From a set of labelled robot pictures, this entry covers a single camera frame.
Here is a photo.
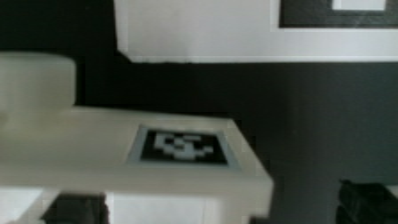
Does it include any white marker tag sheet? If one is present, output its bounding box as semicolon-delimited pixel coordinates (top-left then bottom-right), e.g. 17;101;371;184
113;0;398;63

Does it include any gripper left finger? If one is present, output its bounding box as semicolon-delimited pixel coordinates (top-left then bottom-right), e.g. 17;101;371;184
40;193;109;224

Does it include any white rear drawer tray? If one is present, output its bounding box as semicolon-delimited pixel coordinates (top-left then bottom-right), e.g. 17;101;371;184
0;53;273;224

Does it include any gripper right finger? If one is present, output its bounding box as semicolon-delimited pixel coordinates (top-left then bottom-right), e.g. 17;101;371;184
335;180;398;224

